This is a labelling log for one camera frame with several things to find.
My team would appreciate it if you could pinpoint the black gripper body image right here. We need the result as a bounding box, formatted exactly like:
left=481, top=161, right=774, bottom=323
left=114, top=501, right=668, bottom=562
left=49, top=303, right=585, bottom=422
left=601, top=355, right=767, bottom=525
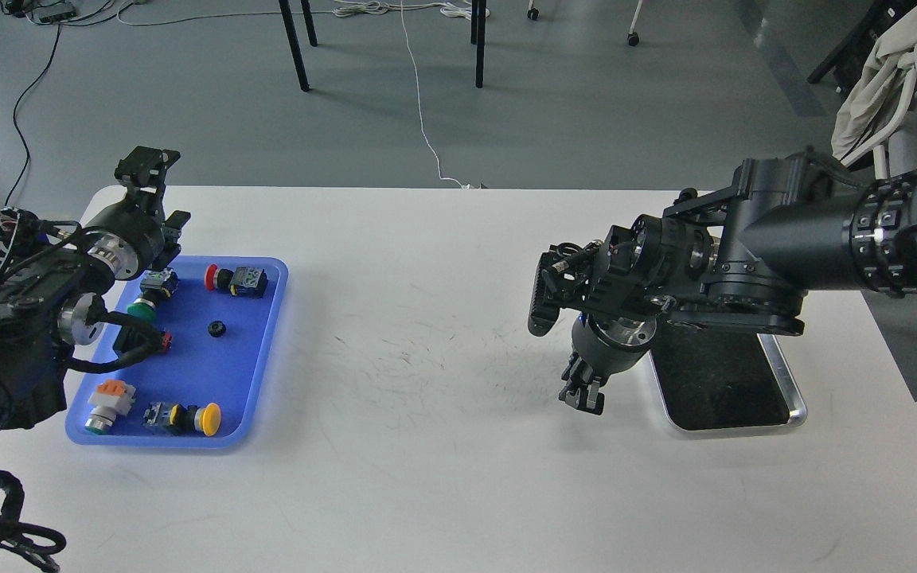
left=572, top=314, right=658, bottom=378

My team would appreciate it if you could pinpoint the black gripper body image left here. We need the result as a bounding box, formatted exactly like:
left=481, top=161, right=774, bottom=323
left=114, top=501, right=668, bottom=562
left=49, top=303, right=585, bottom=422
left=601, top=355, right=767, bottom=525
left=88, top=199, right=166, bottom=282

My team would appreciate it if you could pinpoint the small black gear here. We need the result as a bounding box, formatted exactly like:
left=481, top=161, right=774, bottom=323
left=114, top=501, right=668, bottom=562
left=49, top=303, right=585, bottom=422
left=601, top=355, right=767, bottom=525
left=207, top=320, right=227, bottom=337

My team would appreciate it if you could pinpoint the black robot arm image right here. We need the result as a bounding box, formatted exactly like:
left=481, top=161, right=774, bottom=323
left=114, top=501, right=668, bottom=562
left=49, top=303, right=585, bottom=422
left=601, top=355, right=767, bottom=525
left=528, top=149, right=917, bottom=415

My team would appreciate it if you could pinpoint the blue plastic tray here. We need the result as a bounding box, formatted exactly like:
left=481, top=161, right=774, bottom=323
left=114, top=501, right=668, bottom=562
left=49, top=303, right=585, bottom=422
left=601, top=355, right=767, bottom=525
left=64, top=255, right=290, bottom=450

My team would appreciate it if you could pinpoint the silver metal tray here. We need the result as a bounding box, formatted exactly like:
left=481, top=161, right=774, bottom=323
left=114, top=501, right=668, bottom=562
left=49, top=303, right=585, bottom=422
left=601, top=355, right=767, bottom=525
left=650, top=322, right=808, bottom=438

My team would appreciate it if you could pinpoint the white orange push button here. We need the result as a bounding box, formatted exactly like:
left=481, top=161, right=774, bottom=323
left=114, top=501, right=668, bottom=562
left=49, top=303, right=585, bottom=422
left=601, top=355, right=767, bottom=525
left=84, top=380, right=137, bottom=435

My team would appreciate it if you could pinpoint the yellow mushroom push button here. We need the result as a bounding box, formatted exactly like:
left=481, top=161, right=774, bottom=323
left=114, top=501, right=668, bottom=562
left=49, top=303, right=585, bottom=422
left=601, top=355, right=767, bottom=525
left=142, top=402, right=222, bottom=438

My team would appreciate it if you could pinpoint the black table leg left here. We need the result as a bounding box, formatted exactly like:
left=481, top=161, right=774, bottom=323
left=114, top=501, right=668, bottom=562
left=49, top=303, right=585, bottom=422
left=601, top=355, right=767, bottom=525
left=278, top=0, right=319, bottom=93

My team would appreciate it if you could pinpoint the black table leg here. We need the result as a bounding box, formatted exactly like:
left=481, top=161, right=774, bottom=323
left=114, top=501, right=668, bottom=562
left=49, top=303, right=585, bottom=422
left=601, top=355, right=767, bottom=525
left=278, top=0, right=319, bottom=93
left=470, top=0, right=488, bottom=88

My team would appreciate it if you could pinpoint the black table leg right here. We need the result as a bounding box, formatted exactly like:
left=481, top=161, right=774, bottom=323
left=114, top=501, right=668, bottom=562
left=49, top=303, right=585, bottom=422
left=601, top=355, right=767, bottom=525
left=470, top=0, right=488, bottom=88

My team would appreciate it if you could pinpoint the grey office chair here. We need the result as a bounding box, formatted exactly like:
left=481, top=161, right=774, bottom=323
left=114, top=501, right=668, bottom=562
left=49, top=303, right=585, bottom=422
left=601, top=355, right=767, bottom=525
left=833, top=4, right=917, bottom=177

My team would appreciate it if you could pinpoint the beige cloth on chair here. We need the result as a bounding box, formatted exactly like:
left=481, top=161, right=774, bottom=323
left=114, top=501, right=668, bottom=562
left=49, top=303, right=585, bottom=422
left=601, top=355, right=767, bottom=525
left=831, top=5, right=917, bottom=160

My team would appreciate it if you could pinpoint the green push button switch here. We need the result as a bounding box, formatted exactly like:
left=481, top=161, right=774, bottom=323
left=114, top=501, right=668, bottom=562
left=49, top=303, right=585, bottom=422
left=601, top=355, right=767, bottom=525
left=125, top=267, right=179, bottom=322

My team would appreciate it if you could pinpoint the red push button switch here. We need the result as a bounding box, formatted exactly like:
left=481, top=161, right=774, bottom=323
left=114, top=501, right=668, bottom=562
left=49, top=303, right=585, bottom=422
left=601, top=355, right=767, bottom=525
left=204, top=263, right=268, bottom=298

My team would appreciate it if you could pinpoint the black selector switch red base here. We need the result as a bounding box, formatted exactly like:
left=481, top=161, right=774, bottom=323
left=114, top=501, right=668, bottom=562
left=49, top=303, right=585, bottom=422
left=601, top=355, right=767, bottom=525
left=112, top=325, right=172, bottom=364

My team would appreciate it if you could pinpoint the black cable on floor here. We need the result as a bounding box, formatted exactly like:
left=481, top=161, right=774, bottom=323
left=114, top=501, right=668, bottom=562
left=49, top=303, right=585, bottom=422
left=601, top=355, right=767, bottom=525
left=0, top=0, right=121, bottom=208

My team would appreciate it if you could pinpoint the white cable on floor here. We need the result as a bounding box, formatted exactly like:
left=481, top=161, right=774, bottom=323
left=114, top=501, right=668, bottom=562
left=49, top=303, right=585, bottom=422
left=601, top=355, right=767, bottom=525
left=333, top=0, right=491, bottom=190

